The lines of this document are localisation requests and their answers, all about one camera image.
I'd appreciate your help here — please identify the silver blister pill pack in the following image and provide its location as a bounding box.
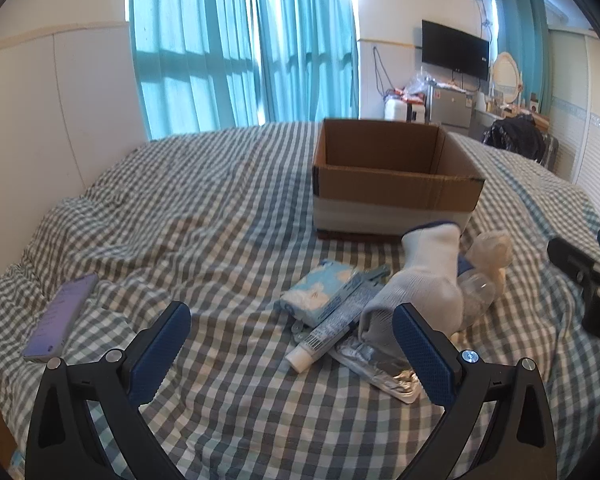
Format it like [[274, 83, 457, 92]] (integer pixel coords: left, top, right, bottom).
[[328, 335, 422, 404]]

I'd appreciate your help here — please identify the teal window curtain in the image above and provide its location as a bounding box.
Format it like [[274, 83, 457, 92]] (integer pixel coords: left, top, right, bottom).
[[126, 0, 358, 140]]

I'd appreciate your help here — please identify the white toothpaste tube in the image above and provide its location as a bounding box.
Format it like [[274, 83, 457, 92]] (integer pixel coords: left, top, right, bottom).
[[285, 282, 384, 374]]

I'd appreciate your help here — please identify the white squishy toy figure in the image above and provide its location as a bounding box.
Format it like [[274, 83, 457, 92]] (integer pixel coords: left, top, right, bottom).
[[465, 230, 513, 299]]

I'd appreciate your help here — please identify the oval white vanity mirror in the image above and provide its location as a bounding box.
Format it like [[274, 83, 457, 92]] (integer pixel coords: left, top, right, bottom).
[[491, 52, 524, 104]]

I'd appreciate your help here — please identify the white suitcase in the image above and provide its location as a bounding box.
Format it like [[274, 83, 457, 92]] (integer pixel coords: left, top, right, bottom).
[[384, 96, 410, 122]]

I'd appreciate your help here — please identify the white wardrobe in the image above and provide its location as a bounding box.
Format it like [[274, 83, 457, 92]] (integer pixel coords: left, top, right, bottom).
[[550, 29, 600, 213]]

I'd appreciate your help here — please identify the brown cardboard box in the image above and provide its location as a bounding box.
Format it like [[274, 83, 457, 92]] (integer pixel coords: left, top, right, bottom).
[[312, 119, 486, 242]]

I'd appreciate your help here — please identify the silver mini fridge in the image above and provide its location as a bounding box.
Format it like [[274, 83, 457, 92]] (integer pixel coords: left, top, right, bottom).
[[426, 84, 474, 136]]

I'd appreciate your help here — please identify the purple smartphone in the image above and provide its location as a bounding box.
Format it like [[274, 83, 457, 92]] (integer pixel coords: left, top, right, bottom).
[[22, 273, 98, 362]]

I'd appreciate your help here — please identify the teal side curtain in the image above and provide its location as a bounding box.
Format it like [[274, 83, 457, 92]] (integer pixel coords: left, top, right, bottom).
[[494, 0, 553, 115]]

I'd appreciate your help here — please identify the black wall television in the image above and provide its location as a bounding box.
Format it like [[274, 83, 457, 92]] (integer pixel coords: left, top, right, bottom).
[[422, 20, 490, 80]]

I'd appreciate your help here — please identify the checkered bed blanket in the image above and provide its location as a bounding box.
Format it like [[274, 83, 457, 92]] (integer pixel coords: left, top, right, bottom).
[[0, 124, 600, 479]]

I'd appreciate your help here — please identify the black bag on chair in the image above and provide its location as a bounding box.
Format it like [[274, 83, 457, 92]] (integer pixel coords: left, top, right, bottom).
[[482, 114, 546, 162]]

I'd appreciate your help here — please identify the white sock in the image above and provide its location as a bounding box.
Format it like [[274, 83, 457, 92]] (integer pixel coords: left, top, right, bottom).
[[358, 221, 464, 359]]

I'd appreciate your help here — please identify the clear plastic floss jar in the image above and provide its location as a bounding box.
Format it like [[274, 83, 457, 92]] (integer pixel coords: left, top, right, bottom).
[[457, 269, 496, 330]]

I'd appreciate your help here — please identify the blue tissue pack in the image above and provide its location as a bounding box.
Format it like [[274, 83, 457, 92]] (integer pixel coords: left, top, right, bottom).
[[273, 258, 365, 328]]

